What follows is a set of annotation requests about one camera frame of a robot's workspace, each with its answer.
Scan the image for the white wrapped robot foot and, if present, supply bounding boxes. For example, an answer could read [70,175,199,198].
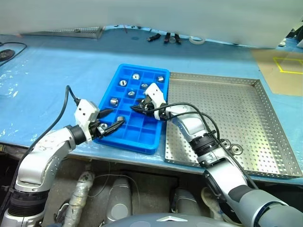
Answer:
[201,186,225,220]
[62,171,95,227]

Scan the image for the grey robot torso shell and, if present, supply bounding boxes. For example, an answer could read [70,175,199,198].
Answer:
[101,212,228,227]

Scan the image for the long perforated metal tray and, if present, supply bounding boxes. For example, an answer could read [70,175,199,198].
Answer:
[20,26,105,40]

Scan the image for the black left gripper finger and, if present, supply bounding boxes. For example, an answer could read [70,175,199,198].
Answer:
[98,109,115,119]
[103,118,125,138]

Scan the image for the white tape roll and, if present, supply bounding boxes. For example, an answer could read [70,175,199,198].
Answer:
[188,35,206,45]

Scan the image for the round black device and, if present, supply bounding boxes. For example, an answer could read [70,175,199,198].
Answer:
[0,49,15,60]

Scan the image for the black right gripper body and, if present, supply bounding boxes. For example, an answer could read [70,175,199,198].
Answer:
[140,94,155,115]

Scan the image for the grey rounded leg shell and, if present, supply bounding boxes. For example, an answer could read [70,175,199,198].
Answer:
[171,188,204,217]
[104,177,133,224]

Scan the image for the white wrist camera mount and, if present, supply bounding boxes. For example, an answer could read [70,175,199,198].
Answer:
[144,82,167,120]
[74,99,100,144]

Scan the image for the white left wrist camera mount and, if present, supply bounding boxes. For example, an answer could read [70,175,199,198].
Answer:
[74,99,100,144]

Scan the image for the black looped cable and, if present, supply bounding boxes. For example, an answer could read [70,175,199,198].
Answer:
[0,42,28,68]

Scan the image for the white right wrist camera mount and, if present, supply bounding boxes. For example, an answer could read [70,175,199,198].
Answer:
[144,82,167,120]

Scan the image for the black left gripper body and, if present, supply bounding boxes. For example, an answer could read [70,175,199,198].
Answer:
[89,119,108,140]

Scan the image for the brown cardboard sheet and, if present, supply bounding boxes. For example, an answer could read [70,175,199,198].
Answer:
[250,48,303,96]

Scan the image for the blue compartment tray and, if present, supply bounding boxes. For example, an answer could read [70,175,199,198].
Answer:
[93,63,170,155]

